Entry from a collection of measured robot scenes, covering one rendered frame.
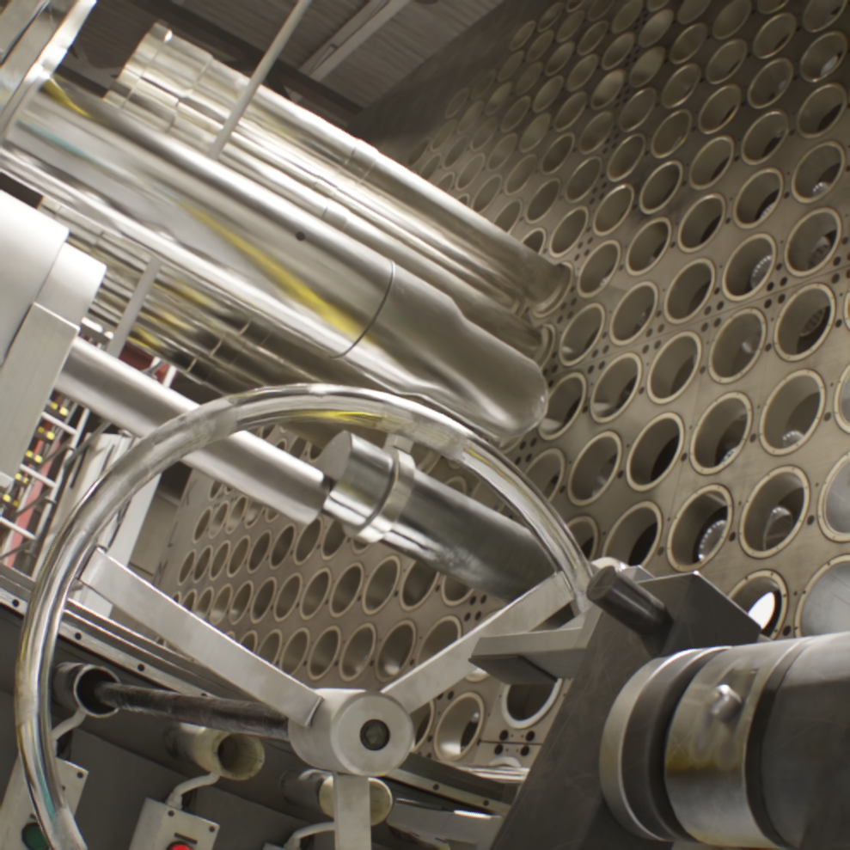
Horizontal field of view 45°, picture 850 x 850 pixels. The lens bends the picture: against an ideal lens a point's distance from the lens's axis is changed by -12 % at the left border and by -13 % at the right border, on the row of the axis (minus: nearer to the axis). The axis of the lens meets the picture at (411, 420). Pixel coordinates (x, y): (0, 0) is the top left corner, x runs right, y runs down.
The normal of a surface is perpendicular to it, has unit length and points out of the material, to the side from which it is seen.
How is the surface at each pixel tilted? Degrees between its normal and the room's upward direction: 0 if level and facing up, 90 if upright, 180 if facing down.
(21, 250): 82
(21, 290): 104
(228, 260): 146
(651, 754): 90
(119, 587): 90
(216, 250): 139
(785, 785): 123
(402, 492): 94
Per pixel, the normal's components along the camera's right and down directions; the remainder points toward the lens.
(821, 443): -0.81, -0.45
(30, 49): 0.44, -0.02
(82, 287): 0.56, -0.40
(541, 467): 0.07, 0.57
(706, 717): -0.17, -0.55
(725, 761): -0.86, -0.13
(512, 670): -0.42, 0.80
